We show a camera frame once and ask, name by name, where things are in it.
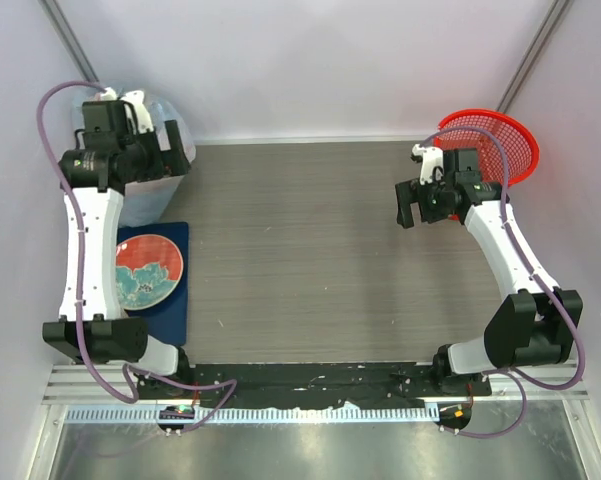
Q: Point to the red and teal plate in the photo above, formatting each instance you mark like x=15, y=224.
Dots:
x=149, y=267

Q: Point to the white slotted cable duct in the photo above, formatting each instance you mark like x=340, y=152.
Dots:
x=168, y=414

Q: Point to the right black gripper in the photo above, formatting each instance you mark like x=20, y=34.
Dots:
x=412, y=192

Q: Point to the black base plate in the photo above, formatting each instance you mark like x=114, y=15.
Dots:
x=318, y=386

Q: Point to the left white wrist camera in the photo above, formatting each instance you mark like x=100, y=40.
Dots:
x=139, y=112

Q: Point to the blue bag of trash bags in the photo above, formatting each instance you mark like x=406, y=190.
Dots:
x=144, y=202

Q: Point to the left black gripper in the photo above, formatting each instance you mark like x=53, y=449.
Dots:
x=168, y=162

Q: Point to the dark blue mat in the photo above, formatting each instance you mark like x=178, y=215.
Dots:
x=167, y=321

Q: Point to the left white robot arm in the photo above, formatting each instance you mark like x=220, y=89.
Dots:
x=119, y=146

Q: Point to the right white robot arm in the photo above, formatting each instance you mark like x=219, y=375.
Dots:
x=533, y=333

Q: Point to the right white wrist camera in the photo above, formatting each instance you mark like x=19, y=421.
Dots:
x=431, y=160

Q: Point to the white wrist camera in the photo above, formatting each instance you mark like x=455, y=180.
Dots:
x=431, y=160
x=139, y=112

